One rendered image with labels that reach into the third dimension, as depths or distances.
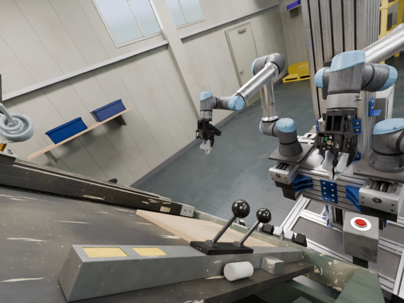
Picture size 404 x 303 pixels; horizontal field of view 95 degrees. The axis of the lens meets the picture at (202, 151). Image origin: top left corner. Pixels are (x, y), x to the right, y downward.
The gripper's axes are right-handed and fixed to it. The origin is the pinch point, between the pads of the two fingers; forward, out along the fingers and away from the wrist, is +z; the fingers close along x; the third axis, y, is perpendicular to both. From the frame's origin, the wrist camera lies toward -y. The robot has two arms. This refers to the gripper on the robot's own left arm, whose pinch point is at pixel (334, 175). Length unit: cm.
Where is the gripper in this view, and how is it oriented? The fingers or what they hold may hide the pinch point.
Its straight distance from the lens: 72.3
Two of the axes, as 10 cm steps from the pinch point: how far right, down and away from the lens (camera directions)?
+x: 5.9, 1.4, -7.9
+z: -0.1, 9.9, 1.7
